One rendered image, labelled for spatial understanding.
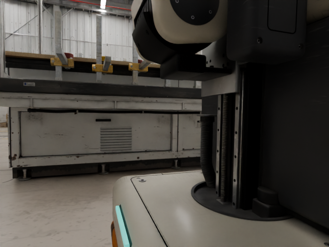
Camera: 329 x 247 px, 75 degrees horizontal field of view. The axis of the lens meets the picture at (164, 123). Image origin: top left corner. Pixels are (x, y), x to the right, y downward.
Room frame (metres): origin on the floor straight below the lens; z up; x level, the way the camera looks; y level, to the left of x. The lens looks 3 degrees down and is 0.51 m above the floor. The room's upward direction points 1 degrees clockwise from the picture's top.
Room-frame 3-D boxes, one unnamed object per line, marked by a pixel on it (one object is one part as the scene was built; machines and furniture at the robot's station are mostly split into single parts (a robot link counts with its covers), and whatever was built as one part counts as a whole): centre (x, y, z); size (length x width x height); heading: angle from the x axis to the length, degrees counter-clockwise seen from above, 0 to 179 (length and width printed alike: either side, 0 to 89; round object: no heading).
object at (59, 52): (1.35, 0.63, 0.82); 0.43 x 0.03 x 0.04; 19
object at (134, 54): (1.58, 0.22, 0.90); 0.04 x 0.04 x 0.48; 19
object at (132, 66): (1.58, 0.20, 0.83); 0.14 x 0.06 x 0.05; 109
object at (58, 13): (1.42, 0.69, 0.91); 0.04 x 0.04 x 0.48; 19
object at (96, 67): (1.50, 0.43, 0.80); 0.14 x 0.06 x 0.05; 109
